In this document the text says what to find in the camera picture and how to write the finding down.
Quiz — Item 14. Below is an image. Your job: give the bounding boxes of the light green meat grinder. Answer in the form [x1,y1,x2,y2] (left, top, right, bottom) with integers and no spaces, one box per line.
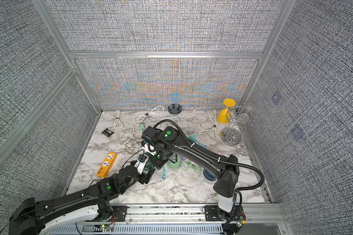
[167,154,182,171]

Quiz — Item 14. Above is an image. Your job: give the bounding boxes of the green usb wall adapter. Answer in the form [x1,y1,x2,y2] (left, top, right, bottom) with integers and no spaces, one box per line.
[139,122,146,132]

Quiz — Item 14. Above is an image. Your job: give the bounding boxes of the light green charging cable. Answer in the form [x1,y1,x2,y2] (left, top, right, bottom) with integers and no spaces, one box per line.
[182,160,204,174]

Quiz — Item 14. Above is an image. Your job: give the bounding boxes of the teal power strip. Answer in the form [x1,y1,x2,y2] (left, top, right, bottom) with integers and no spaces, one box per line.
[189,134,208,149]

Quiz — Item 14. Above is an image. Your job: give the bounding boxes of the orange power strip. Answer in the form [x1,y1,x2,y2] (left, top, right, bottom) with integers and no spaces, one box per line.
[96,152,117,178]

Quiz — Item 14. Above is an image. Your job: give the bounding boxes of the navy blue meat grinder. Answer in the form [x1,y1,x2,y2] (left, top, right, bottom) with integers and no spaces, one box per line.
[203,169,216,183]

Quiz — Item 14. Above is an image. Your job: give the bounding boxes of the dark green meat grinder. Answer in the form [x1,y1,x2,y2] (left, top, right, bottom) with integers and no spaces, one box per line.
[143,161,155,174]

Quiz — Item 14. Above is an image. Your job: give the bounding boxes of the purple power strip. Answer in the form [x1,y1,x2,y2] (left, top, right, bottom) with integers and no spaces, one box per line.
[181,156,188,163]

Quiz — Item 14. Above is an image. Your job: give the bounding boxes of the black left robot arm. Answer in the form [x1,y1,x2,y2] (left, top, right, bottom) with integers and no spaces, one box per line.
[9,164,155,235]

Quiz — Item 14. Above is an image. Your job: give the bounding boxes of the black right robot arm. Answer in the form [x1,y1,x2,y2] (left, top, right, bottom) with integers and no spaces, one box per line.
[141,119,265,219]

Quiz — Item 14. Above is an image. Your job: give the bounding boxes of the black grinder blade lid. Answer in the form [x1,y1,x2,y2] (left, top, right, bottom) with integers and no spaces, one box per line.
[168,104,182,116]

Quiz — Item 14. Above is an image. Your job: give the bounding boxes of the small black packet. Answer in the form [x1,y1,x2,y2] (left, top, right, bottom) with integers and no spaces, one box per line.
[102,128,114,138]

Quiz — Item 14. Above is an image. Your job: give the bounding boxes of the yellow plastic goblet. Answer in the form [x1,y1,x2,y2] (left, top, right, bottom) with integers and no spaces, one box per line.
[217,99,236,124]

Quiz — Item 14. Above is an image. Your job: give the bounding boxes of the clear wine glass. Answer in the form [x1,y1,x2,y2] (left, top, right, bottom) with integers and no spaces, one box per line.
[237,113,250,124]

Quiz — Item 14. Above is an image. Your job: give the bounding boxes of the white power cord middle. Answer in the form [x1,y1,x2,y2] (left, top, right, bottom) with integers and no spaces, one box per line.
[132,105,180,125]

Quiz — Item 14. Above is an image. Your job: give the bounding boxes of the white power cord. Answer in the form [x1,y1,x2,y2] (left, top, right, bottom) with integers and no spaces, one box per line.
[132,105,180,125]
[113,110,135,153]
[179,110,220,139]

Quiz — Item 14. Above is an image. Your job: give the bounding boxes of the white power cord left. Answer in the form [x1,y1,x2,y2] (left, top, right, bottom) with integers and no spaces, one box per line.
[113,110,135,153]

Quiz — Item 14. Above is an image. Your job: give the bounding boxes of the white power cord right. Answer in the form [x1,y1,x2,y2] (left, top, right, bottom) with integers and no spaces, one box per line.
[179,110,220,139]

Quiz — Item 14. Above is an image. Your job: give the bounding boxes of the chrome wire glass rack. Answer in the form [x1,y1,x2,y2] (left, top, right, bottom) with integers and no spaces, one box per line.
[220,102,257,146]

